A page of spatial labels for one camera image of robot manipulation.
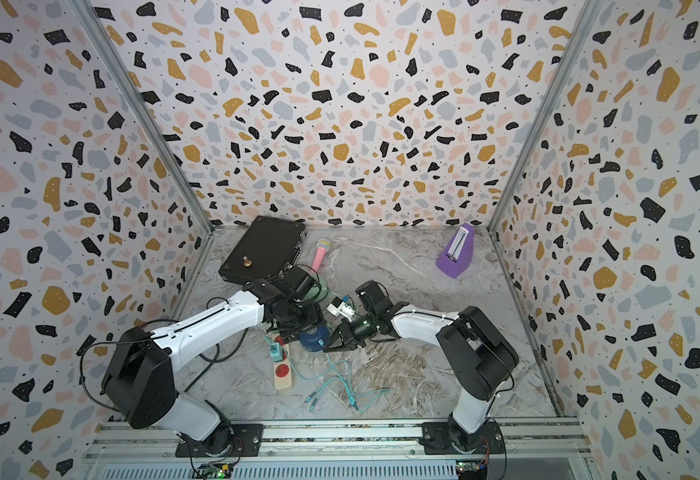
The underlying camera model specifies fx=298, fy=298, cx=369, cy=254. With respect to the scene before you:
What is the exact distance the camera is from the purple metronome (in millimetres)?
994

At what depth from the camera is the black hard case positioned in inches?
40.5

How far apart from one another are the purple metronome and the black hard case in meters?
0.55
